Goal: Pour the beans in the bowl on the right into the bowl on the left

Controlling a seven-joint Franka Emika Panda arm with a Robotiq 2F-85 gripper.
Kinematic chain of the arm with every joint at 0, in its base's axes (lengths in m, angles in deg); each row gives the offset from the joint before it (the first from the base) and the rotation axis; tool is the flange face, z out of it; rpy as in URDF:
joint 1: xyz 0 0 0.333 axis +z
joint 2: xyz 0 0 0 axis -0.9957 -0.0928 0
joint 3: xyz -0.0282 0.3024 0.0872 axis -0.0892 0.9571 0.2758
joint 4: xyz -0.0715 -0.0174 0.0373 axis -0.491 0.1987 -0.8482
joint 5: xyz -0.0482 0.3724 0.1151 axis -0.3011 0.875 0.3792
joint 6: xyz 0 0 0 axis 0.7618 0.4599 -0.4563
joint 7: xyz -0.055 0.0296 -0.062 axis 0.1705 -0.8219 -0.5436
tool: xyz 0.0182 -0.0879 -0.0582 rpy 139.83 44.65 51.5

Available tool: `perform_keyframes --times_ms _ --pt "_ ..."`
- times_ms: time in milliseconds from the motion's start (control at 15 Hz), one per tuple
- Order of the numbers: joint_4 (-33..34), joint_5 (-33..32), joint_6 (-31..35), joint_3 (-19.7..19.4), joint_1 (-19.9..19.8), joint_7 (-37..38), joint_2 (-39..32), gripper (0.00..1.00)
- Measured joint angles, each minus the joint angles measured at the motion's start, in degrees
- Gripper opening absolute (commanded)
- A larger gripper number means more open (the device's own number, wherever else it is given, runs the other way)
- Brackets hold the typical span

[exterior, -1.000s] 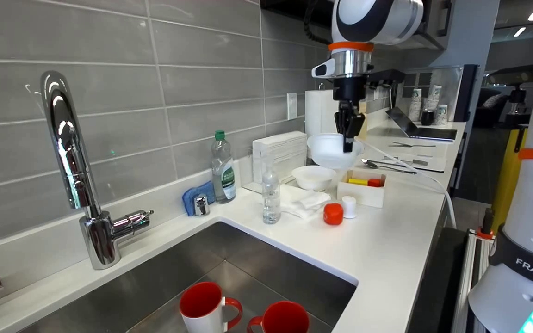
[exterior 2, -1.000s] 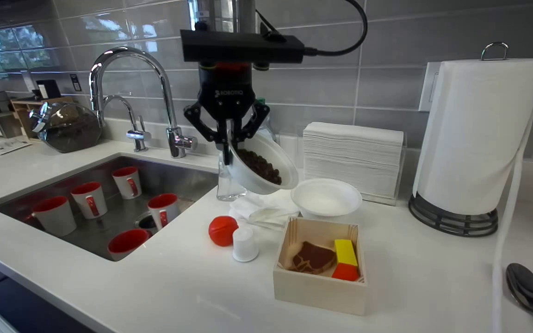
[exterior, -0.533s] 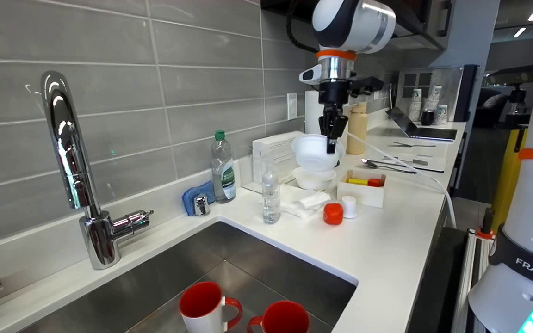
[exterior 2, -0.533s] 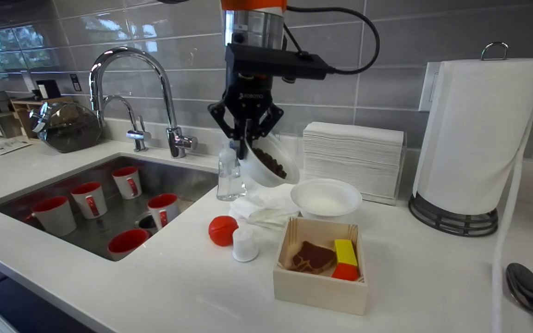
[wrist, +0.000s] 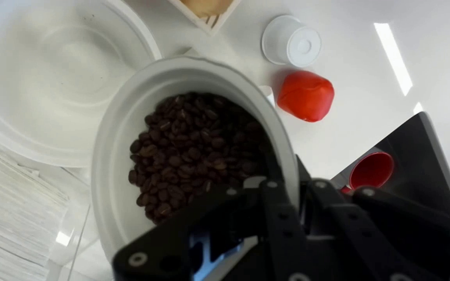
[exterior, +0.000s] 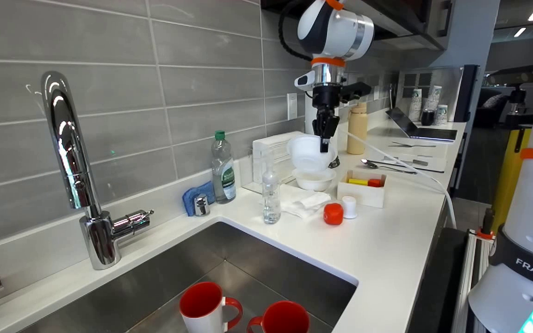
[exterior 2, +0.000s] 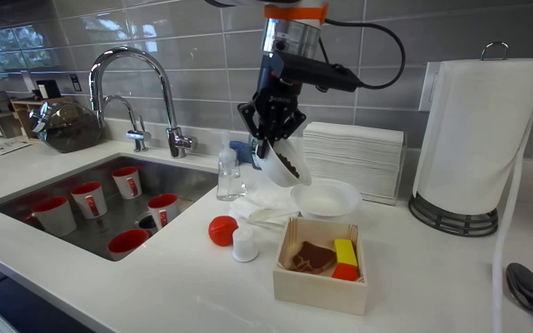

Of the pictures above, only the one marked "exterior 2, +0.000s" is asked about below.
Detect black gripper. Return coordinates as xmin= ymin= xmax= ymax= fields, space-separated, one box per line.
xmin=235 ymin=58 xmax=309 ymax=161

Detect dark brown coffee beans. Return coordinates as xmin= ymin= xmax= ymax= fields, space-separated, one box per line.
xmin=276 ymin=150 xmax=302 ymax=182

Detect blue sponge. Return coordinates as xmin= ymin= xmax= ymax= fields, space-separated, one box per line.
xmin=228 ymin=139 xmax=258 ymax=169

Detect white napkin stack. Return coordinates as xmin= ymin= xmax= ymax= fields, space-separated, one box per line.
xmin=302 ymin=121 xmax=408 ymax=202

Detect stainless steel sink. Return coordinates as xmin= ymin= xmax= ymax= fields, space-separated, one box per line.
xmin=0 ymin=154 xmax=221 ymax=263

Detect red toy tomato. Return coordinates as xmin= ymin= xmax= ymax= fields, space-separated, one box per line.
xmin=208 ymin=213 xmax=241 ymax=248

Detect small white cup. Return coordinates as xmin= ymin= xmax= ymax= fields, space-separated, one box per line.
xmin=230 ymin=224 xmax=261 ymax=265

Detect small chrome faucet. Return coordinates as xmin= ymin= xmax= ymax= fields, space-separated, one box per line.
xmin=102 ymin=93 xmax=152 ymax=154

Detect brown toy toast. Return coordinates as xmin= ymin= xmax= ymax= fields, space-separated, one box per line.
xmin=287 ymin=239 xmax=337 ymax=276

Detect red and white mug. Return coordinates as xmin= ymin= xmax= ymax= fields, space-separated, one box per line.
xmin=69 ymin=180 xmax=110 ymax=220
xmin=34 ymin=195 xmax=78 ymax=237
xmin=110 ymin=165 xmax=145 ymax=200
xmin=106 ymin=228 xmax=152 ymax=259
xmin=147 ymin=193 xmax=182 ymax=230

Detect yellow toy block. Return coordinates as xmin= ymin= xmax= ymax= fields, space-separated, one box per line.
xmin=332 ymin=237 xmax=359 ymax=269

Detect red toy block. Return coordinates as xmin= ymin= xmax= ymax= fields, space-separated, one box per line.
xmin=330 ymin=261 xmax=363 ymax=283

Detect light wooden box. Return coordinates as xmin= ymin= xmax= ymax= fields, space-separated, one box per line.
xmin=272 ymin=215 xmax=371 ymax=317

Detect tall chrome faucet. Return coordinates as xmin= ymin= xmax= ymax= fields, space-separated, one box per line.
xmin=87 ymin=47 xmax=200 ymax=159

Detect white paper towel roll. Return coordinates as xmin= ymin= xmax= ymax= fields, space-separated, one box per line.
xmin=413 ymin=58 xmax=533 ymax=217

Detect white label card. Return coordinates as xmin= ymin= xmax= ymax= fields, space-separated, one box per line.
xmin=0 ymin=137 xmax=34 ymax=156

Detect metal spoon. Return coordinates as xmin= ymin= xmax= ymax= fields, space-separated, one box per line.
xmin=504 ymin=261 xmax=533 ymax=333

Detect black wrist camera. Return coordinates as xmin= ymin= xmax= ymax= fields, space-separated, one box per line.
xmin=276 ymin=52 xmax=365 ymax=95

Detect orange strap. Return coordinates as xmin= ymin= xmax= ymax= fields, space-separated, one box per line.
xmin=263 ymin=4 xmax=330 ymax=26

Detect black cable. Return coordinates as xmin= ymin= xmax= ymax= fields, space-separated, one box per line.
xmin=324 ymin=17 xmax=408 ymax=91

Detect wooden frame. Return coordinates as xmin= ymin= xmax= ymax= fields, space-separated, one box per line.
xmin=10 ymin=98 xmax=47 ymax=141

